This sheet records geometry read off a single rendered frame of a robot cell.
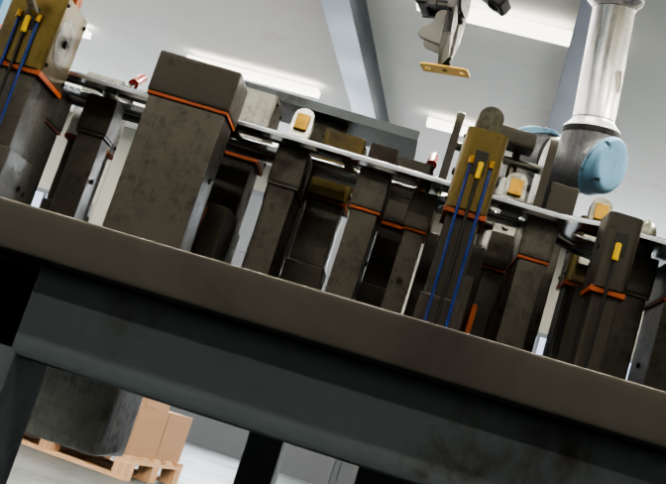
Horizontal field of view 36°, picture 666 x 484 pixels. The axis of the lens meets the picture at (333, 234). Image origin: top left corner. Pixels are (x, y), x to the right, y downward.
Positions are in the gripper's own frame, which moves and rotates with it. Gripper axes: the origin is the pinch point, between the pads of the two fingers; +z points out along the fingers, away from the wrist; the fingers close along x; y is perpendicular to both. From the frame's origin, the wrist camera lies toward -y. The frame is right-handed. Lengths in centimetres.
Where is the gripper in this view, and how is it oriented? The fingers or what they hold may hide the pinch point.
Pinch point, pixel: (446, 60)
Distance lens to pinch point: 179.4
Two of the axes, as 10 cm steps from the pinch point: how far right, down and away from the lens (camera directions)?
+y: -9.3, -1.8, 3.2
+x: -2.8, -2.3, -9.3
